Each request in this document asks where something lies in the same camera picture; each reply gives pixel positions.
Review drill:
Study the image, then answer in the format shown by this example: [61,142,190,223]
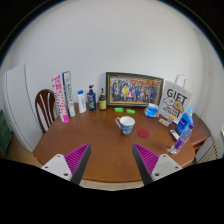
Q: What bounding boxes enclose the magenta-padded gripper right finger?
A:
[131,143,184,186]

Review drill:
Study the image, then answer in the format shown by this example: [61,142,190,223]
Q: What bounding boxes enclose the small patterned box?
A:
[157,117,171,128]

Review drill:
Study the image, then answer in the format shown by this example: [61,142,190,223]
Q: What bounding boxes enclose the tall white green box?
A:
[61,70,77,118]

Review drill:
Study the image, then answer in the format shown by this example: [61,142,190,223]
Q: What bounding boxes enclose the white remote control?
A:
[169,129,181,141]

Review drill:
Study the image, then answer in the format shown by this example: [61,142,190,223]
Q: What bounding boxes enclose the dark blue pump bottle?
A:
[86,84,97,112]

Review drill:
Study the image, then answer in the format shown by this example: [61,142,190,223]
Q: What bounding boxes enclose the white paper gift bag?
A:
[158,73,193,125]

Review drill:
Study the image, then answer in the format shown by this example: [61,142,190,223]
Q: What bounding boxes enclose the white radiator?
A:
[196,136,223,164]

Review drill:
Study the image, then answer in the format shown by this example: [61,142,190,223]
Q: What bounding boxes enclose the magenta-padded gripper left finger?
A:
[40,143,92,186]

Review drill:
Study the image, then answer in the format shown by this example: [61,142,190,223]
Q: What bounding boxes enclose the brown wooden chair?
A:
[34,88,57,135]

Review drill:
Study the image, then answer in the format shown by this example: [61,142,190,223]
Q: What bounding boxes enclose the framed group photo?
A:
[105,71,165,108]

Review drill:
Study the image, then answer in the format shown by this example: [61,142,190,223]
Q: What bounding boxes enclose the amber pump bottle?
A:
[98,87,108,111]

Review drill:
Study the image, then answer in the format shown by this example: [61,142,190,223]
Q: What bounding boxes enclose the white lotion bottle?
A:
[77,90,88,114]

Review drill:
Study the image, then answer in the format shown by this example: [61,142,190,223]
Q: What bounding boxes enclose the clear purple-capped water bottle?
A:
[169,123,195,156]

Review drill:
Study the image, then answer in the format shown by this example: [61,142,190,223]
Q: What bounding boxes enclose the round red coaster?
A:
[137,128,150,139]

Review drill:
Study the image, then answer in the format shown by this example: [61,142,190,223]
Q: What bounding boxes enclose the blue patterned white mug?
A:
[114,115,136,137]

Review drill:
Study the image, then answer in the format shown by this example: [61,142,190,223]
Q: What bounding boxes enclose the tall pink box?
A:
[51,74,70,124]

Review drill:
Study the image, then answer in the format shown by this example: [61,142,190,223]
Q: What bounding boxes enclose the blue detergent bottle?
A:
[175,106,195,136]

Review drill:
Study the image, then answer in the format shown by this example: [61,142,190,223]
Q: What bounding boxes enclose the blue tissue pack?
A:
[143,102,160,119]

